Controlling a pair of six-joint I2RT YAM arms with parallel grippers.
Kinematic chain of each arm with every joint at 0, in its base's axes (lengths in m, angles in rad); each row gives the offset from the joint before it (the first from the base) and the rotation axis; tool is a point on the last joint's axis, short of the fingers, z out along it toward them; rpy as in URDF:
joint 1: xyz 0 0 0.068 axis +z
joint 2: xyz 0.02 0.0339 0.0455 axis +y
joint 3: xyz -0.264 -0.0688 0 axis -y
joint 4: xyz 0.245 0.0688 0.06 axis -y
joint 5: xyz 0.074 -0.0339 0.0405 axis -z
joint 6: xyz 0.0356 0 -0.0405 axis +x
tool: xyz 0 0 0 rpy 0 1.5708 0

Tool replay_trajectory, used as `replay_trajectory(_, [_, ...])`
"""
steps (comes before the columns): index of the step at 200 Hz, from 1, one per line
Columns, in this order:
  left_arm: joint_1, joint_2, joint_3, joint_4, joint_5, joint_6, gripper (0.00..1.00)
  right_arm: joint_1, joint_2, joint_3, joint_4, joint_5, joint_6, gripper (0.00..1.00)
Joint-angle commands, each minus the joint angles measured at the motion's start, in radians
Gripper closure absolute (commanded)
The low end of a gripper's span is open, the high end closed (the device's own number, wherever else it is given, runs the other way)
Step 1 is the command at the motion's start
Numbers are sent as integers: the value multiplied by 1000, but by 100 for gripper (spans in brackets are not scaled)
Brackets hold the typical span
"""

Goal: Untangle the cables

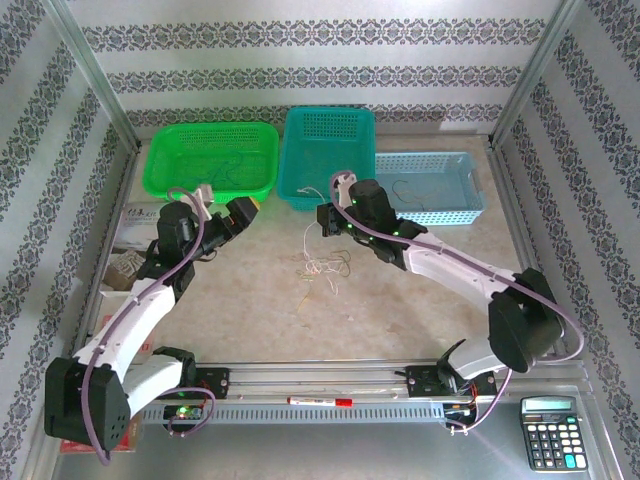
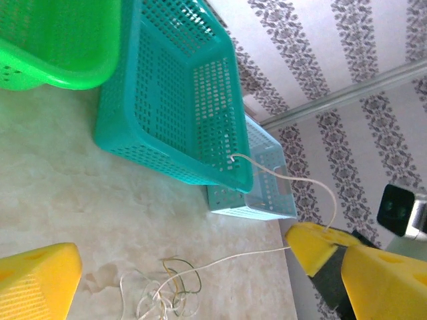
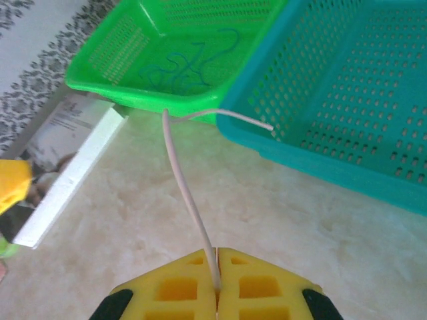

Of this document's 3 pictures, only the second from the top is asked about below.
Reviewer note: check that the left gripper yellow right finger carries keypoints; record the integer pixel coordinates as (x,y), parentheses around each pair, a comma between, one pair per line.
(390,286)

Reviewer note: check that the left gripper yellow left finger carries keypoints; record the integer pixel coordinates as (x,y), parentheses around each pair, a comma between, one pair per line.
(40,286)

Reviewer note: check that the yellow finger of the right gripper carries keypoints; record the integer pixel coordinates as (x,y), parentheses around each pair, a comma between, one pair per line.
(313,253)

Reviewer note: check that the light blue plastic basket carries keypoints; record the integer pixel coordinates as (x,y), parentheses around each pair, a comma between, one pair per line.
(233,210)

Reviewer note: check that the teal plastic basket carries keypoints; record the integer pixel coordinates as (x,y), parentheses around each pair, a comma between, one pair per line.
(140,100)

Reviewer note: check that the green plastic basket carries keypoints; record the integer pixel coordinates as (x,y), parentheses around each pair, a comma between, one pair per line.
(66,40)

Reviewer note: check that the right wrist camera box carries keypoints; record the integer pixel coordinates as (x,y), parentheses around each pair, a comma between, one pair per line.
(397,206)

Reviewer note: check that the aluminium frame post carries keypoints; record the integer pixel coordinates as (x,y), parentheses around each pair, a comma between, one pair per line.
(333,97)

